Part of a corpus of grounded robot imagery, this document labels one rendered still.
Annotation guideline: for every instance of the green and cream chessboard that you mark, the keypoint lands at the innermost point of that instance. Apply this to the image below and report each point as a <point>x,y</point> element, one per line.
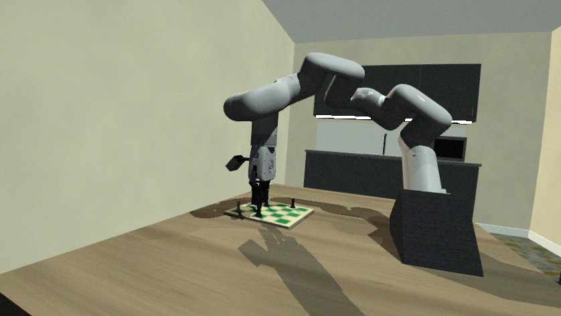
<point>276,214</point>

